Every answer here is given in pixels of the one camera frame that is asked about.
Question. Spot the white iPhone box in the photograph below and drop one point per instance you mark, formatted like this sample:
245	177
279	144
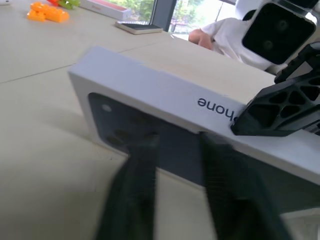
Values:
140	82

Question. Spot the person in white shirt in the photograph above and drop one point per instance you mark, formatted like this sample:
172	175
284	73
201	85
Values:
225	42

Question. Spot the white phone box base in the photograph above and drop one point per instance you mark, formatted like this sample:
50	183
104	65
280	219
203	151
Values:
275	155

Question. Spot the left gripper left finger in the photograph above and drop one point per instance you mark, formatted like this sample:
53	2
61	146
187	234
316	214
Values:
132	190

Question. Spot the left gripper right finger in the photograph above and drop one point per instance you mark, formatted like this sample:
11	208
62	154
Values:
232	195

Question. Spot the white robot camera head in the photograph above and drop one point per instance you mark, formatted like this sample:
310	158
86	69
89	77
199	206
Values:
275	32

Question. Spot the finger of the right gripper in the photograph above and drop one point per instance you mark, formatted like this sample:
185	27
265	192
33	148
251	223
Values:
308	60
267	127

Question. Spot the red toy piece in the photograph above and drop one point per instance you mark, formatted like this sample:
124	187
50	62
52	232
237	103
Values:
53	1

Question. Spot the small orange toy brick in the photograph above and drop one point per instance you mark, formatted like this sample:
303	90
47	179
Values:
36	15

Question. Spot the green toy piece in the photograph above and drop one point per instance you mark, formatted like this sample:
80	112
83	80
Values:
70	3

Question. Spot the dark window frame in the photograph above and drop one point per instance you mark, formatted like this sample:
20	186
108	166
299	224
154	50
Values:
163	15

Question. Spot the large orange toy brick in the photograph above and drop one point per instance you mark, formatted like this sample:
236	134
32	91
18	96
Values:
53	13

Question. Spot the white box with red print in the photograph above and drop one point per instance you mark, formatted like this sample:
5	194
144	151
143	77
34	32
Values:
105	7

